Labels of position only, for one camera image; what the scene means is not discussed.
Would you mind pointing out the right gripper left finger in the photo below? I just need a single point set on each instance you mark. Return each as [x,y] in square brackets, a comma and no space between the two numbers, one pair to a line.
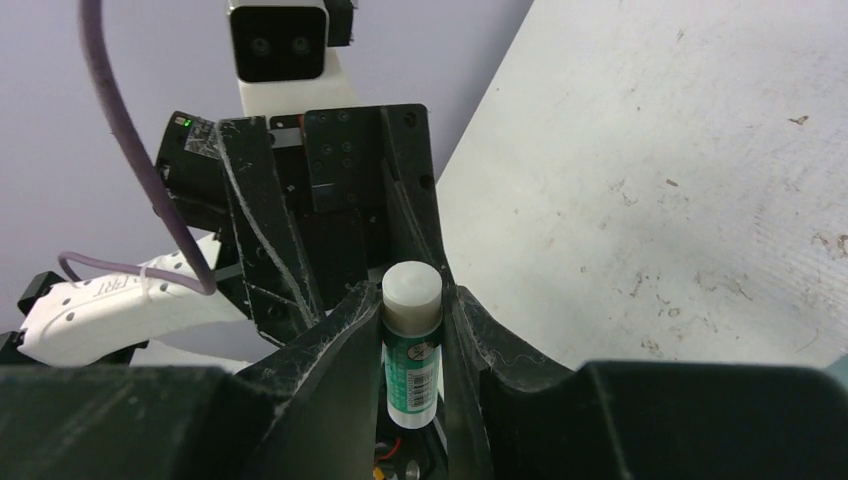
[308,411]

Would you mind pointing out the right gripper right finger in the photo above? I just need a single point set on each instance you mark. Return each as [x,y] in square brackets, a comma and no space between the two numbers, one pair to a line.
[514,413]

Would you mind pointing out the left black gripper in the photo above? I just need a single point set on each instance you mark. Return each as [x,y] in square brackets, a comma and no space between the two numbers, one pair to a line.
[328,164]

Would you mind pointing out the green white glue stick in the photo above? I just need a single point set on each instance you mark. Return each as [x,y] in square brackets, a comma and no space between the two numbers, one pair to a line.
[412,342]

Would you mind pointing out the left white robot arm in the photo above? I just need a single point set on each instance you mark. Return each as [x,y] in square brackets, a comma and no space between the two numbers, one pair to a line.
[70,323]

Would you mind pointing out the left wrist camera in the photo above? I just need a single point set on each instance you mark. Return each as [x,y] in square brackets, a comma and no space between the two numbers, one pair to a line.
[287,55]

